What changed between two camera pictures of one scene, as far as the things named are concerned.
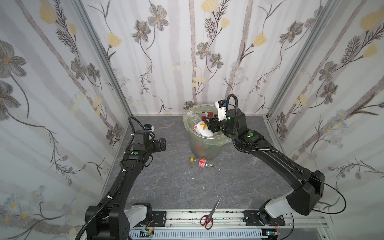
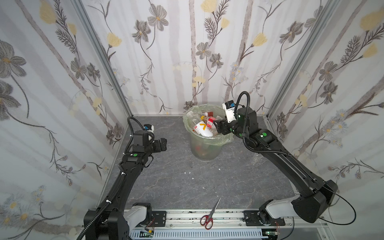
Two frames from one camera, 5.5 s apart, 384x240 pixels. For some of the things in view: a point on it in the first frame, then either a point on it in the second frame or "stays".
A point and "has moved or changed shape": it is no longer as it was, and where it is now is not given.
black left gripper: [161, 144] stays
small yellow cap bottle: [201, 163] has moved or changed shape
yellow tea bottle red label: [207, 114] stays
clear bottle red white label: [195, 116] stays
